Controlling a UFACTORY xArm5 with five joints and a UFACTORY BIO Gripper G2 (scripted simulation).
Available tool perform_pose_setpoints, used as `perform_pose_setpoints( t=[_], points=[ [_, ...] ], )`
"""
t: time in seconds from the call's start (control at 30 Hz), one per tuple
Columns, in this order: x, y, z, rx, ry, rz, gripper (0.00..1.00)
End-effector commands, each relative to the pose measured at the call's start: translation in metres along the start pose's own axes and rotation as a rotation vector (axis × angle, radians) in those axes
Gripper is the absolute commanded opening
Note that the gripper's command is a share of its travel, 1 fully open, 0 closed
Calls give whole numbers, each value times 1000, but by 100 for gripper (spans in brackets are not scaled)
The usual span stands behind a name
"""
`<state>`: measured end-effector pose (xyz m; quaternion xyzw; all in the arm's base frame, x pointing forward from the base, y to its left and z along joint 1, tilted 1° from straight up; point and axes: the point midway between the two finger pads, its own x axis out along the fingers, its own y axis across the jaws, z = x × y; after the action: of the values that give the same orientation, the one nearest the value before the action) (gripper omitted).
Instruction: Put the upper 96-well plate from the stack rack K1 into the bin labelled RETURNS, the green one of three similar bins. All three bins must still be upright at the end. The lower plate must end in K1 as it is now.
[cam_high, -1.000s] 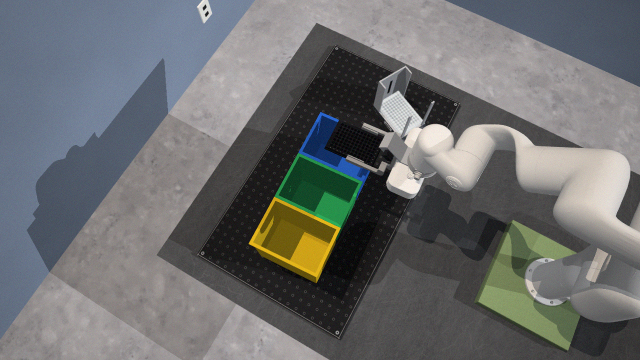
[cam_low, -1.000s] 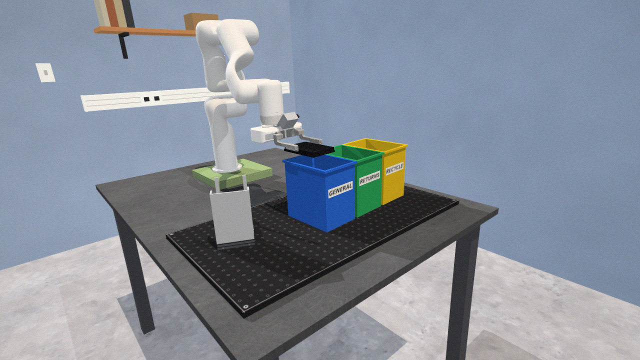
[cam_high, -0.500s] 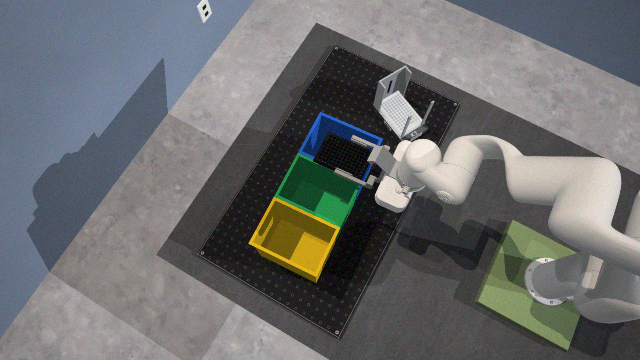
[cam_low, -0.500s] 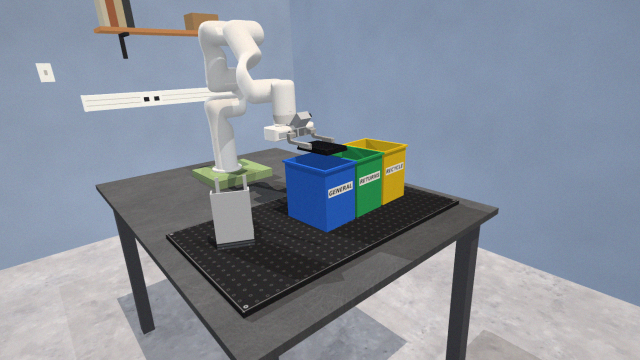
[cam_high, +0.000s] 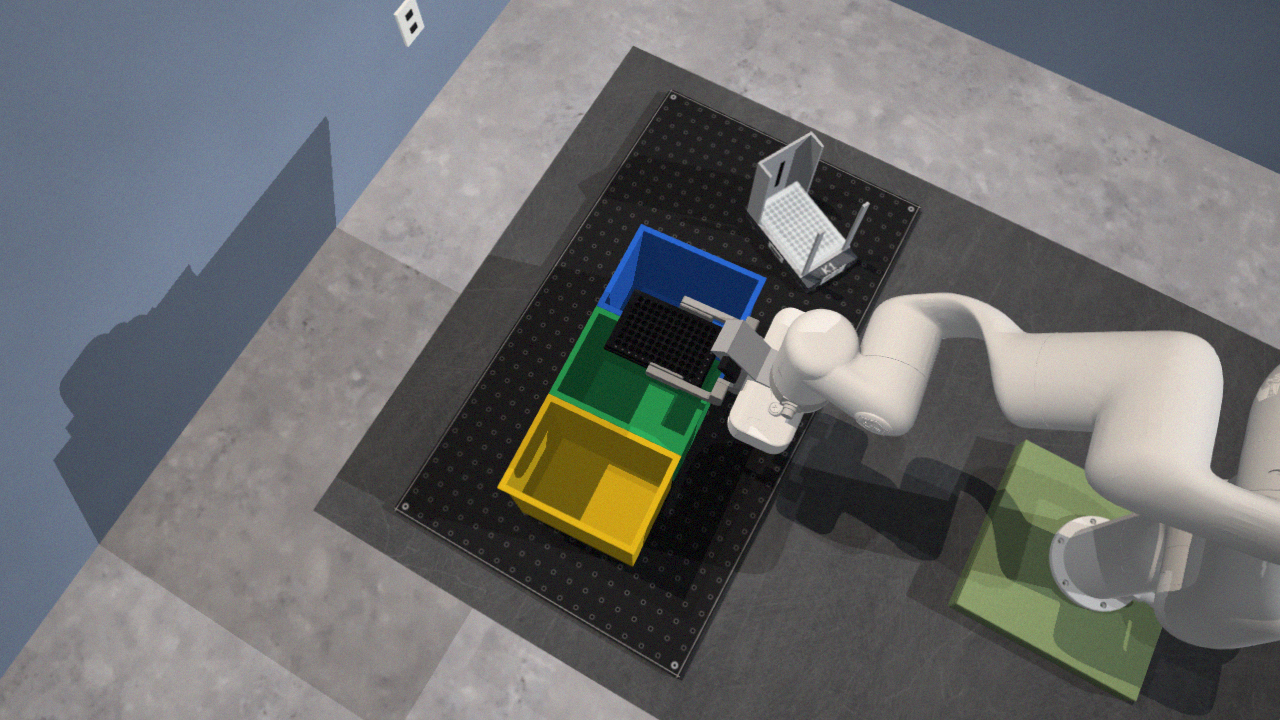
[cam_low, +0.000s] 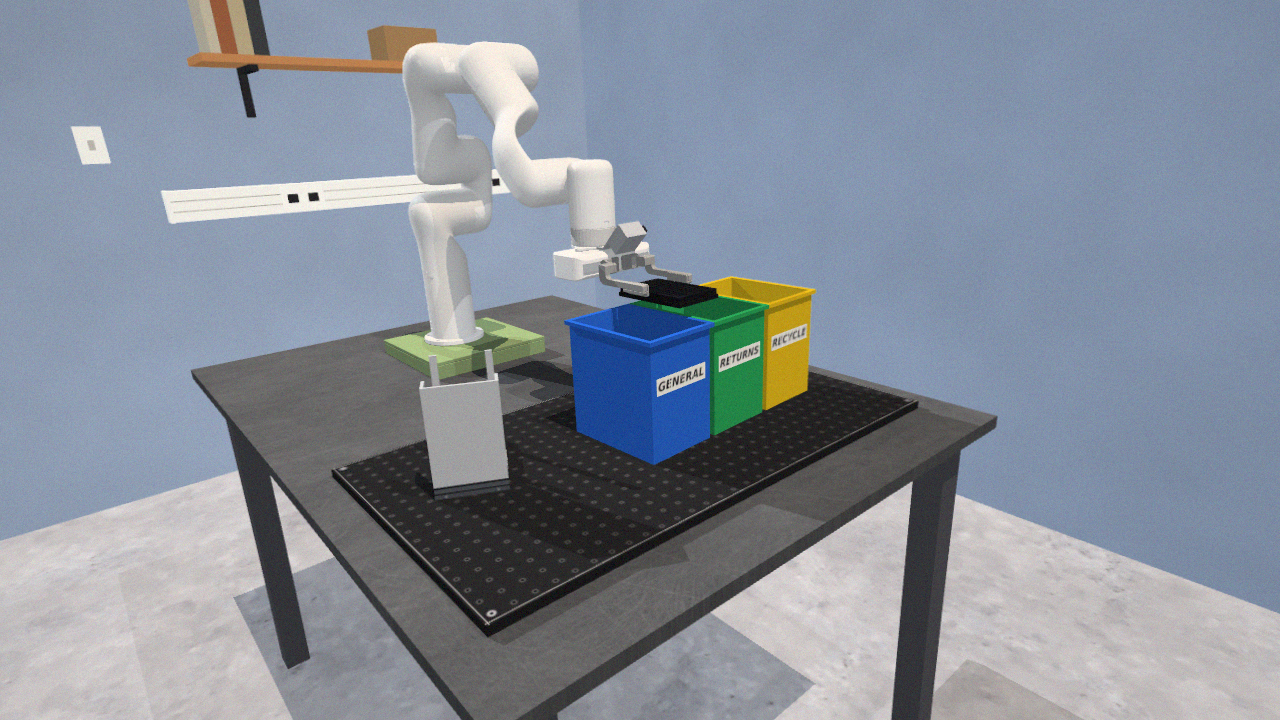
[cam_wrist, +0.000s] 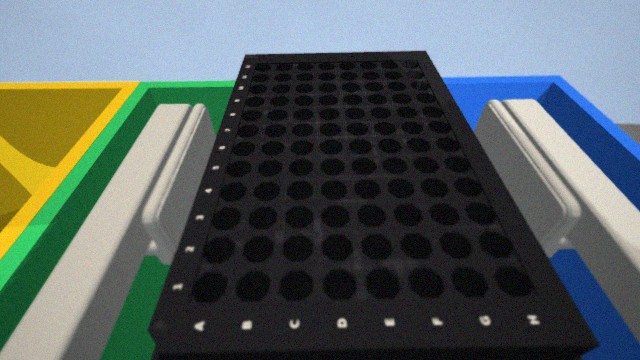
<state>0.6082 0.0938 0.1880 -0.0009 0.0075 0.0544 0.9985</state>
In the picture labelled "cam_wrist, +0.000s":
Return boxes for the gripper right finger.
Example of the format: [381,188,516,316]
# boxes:
[474,99,640,344]

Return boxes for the green open-top bin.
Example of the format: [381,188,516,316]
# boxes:
[0,81,236,360]

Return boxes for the black well plate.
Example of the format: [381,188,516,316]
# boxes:
[147,51,600,360]

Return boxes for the blue open bin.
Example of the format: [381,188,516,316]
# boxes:
[442,76,640,360]

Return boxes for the yellow open-top bin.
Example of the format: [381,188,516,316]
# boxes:
[0,82,140,260]

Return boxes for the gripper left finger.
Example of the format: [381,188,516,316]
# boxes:
[0,104,216,360]

